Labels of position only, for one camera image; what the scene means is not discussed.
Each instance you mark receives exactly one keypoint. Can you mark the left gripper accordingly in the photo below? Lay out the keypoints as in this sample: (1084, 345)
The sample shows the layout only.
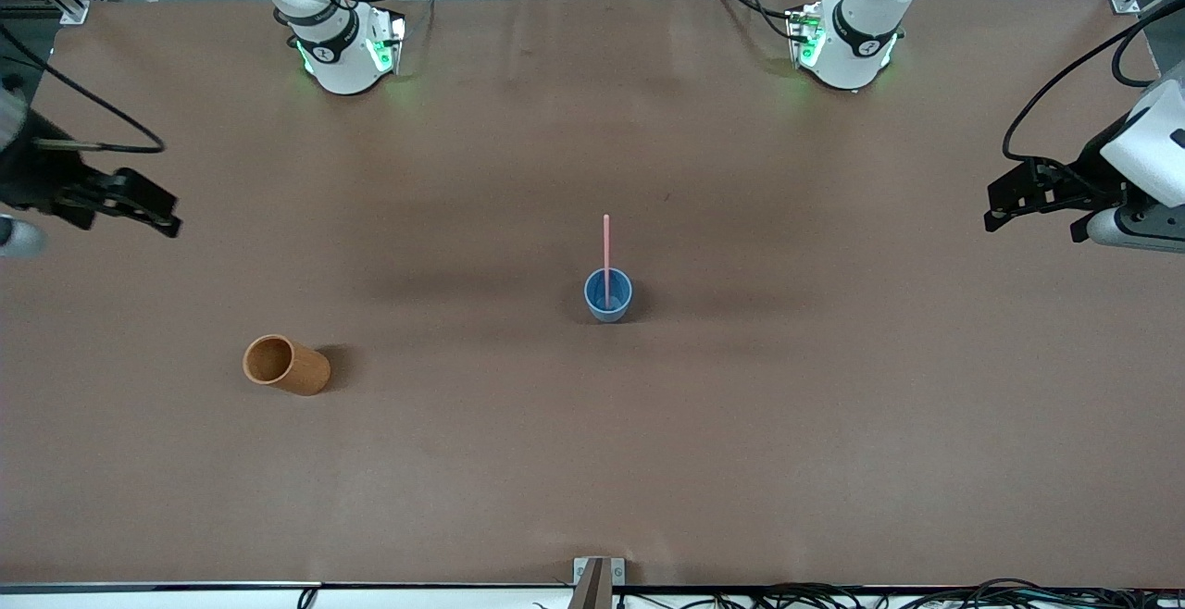
(1091, 173)

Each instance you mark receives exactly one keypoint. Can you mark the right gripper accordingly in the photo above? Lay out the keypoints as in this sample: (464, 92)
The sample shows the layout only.
(32, 179)

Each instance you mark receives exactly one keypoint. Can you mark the pink chopstick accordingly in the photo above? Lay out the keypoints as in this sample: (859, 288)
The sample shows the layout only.
(606, 253)

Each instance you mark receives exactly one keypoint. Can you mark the blue cup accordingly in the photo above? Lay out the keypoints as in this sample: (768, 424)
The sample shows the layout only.
(608, 308)

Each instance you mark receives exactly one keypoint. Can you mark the orange brown cup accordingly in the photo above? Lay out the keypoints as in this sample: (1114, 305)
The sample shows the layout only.
(296, 368)

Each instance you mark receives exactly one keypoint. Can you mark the brown table cover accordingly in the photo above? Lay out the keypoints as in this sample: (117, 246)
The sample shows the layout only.
(592, 461)

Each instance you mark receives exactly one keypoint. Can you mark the white table edge rail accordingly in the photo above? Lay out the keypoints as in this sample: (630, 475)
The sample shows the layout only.
(157, 595)

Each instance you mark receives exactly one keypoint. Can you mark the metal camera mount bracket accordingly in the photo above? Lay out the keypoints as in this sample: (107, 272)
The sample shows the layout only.
(597, 581)

